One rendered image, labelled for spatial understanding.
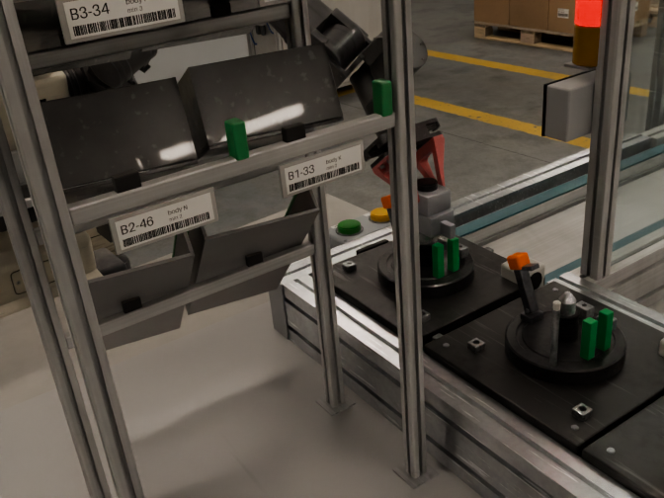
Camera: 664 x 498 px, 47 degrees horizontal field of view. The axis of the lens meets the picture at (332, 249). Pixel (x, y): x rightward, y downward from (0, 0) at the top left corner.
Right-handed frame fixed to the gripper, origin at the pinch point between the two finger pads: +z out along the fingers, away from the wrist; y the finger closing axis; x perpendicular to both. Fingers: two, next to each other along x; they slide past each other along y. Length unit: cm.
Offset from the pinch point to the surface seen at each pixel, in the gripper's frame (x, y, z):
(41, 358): 43, -50, -4
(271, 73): -27.4, -30.3, -10.6
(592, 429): -20.1, -9.2, 33.0
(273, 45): 330, 187, -185
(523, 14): 341, 424, -170
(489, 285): 1.8, 4.1, 15.1
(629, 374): -17.7, 1.3, 30.9
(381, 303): 6.7, -10.3, 11.2
